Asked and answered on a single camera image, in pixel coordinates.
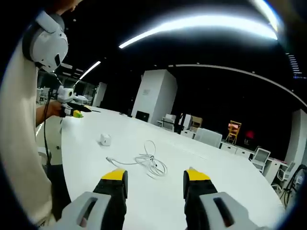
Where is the person in white shirt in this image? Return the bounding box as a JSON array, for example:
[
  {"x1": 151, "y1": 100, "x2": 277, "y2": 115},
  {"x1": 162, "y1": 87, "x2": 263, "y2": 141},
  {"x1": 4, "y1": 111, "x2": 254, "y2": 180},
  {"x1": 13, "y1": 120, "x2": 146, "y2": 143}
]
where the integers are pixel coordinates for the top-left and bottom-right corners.
[{"x1": 0, "y1": 39, "x2": 54, "y2": 226}]

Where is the long ceiling light strip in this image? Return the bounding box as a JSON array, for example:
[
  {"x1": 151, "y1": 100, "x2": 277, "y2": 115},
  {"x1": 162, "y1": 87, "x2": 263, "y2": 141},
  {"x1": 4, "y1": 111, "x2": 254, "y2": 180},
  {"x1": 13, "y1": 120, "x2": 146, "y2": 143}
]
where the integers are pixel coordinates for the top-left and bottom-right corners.
[{"x1": 118, "y1": 14, "x2": 279, "y2": 49}]

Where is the yellow rack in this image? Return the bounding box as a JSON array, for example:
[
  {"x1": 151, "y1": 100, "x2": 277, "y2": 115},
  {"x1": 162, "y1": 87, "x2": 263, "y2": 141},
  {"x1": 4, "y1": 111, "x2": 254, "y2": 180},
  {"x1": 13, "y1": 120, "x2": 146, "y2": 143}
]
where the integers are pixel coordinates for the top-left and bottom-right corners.
[{"x1": 225, "y1": 119, "x2": 242, "y2": 145}]

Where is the curved ceiling light band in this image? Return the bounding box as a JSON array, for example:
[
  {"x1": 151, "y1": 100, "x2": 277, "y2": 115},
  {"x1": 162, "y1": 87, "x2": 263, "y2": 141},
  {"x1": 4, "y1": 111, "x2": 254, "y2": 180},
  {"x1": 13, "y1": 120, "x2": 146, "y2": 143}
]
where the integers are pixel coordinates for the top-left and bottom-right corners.
[{"x1": 167, "y1": 63, "x2": 307, "y2": 107}]

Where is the white mesh chair back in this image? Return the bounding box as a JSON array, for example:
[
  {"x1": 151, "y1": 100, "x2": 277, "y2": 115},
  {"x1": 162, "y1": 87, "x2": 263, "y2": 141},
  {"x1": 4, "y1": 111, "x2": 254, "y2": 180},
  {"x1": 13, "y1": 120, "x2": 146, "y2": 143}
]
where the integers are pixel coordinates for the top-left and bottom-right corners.
[{"x1": 193, "y1": 127, "x2": 223, "y2": 149}]

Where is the white Type-C cable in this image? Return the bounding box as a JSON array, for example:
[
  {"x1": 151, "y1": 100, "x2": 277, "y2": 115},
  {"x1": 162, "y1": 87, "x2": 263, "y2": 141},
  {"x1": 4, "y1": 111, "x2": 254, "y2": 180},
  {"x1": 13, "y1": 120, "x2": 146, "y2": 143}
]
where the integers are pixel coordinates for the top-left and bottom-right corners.
[{"x1": 106, "y1": 139, "x2": 168, "y2": 179}]

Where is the short ceiling light strip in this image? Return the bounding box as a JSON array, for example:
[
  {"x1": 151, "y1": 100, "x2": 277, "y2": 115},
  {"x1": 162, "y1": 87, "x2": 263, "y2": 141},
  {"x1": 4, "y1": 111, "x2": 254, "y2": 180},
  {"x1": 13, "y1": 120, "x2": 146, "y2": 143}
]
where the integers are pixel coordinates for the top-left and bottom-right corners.
[{"x1": 78, "y1": 60, "x2": 102, "y2": 81}]

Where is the black device cable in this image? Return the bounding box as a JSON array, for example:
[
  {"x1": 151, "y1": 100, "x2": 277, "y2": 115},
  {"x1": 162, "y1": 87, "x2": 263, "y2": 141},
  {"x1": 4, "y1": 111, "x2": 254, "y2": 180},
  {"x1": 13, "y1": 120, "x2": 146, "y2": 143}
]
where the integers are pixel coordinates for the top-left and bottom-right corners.
[{"x1": 43, "y1": 88, "x2": 53, "y2": 166}]

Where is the white desk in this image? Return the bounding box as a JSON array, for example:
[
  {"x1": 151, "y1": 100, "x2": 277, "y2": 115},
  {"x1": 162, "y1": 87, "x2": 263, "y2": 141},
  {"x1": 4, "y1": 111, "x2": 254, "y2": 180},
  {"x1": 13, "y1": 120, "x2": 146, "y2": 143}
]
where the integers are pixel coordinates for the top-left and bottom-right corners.
[{"x1": 59, "y1": 106, "x2": 286, "y2": 230}]

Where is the white office chair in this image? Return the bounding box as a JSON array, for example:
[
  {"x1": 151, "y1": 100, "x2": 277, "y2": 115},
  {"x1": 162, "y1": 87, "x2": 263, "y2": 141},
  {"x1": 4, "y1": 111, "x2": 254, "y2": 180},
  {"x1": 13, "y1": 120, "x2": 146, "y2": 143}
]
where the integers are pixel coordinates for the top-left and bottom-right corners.
[
  {"x1": 276, "y1": 161, "x2": 296, "y2": 185},
  {"x1": 248, "y1": 146, "x2": 272, "y2": 173}
]

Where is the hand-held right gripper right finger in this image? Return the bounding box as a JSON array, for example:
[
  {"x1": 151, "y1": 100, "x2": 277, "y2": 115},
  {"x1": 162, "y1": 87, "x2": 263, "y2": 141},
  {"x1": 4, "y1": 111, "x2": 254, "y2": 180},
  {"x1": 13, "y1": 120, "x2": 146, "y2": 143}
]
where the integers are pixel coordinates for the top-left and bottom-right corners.
[{"x1": 183, "y1": 167, "x2": 260, "y2": 230}]

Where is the low white cabinet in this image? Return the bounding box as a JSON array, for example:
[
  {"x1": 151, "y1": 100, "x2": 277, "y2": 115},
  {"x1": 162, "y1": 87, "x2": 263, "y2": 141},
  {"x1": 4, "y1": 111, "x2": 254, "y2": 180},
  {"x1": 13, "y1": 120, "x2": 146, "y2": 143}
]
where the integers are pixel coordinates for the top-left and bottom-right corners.
[{"x1": 220, "y1": 141, "x2": 253, "y2": 158}]

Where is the white chest-worn device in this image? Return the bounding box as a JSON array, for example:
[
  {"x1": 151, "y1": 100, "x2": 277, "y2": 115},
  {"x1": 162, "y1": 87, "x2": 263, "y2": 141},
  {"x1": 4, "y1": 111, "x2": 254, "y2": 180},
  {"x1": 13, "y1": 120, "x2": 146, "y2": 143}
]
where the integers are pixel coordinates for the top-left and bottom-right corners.
[{"x1": 22, "y1": 10, "x2": 70, "y2": 73}]

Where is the white charger adapter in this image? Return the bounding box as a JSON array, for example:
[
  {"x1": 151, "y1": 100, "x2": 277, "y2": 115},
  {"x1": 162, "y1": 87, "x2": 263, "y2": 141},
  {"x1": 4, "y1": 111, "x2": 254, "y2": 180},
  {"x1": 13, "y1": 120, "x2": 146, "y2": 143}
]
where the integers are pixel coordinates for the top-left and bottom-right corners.
[{"x1": 100, "y1": 133, "x2": 113, "y2": 146}]

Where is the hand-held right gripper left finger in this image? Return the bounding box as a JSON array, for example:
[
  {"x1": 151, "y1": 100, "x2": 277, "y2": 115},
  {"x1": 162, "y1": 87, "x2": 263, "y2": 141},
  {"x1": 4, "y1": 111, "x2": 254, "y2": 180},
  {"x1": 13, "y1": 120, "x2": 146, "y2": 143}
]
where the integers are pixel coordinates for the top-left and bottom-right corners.
[{"x1": 51, "y1": 167, "x2": 129, "y2": 230}]

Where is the red glowing object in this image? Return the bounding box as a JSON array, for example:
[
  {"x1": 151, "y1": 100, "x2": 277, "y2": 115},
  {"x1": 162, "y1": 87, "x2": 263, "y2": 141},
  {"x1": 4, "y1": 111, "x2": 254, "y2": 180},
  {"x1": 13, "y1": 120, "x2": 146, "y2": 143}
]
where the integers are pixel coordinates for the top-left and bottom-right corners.
[{"x1": 244, "y1": 130, "x2": 255, "y2": 145}]

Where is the brown cardboard box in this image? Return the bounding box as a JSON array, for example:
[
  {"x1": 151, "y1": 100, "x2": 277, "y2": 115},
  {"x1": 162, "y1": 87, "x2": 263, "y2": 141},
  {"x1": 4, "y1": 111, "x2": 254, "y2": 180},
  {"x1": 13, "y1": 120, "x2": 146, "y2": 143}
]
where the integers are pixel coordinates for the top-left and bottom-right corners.
[{"x1": 190, "y1": 116, "x2": 203, "y2": 132}]

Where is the black laptop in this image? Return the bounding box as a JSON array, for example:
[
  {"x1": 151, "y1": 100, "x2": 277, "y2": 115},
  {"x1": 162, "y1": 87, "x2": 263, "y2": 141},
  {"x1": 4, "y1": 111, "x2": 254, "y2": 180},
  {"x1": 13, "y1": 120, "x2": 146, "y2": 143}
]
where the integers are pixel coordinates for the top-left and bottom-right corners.
[{"x1": 135, "y1": 110, "x2": 150, "y2": 123}]

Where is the person's left hand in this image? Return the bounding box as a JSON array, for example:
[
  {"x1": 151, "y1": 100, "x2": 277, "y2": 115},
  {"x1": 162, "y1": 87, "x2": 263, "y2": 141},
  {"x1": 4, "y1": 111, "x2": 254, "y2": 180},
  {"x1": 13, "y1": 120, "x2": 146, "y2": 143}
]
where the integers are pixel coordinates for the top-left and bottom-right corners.
[{"x1": 47, "y1": 101, "x2": 63, "y2": 117}]

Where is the bundle of black cables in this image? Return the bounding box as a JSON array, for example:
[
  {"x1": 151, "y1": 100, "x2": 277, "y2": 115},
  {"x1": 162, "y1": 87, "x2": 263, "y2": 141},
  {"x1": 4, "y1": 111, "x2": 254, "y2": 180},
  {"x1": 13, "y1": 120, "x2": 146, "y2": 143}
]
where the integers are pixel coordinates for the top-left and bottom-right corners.
[{"x1": 282, "y1": 166, "x2": 307, "y2": 207}]

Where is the white square pillar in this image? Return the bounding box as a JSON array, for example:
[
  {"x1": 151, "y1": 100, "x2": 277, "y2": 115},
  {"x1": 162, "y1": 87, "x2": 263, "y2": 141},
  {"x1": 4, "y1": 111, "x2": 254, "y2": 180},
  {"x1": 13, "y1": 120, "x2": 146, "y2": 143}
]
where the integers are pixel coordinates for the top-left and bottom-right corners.
[{"x1": 131, "y1": 69, "x2": 178, "y2": 126}]

